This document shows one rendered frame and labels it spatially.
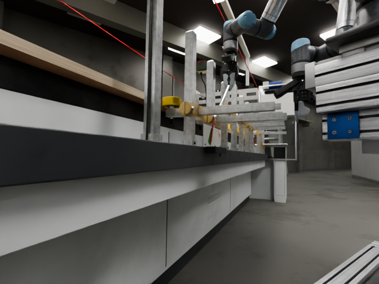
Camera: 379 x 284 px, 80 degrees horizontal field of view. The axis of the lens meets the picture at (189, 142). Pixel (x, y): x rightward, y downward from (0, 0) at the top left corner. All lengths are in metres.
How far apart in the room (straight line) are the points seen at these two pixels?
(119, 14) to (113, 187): 4.32
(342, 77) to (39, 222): 0.86
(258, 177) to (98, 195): 3.37
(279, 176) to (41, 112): 3.28
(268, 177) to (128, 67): 4.23
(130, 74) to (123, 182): 5.59
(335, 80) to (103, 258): 0.94
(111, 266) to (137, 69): 5.62
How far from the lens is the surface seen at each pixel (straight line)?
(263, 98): 3.69
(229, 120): 1.12
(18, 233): 0.43
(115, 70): 5.98
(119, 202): 0.57
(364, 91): 0.85
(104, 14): 4.61
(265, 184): 3.76
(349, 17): 1.18
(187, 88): 0.90
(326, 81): 0.89
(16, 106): 0.65
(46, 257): 0.73
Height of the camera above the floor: 0.66
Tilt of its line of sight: 3 degrees up
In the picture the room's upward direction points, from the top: 1 degrees clockwise
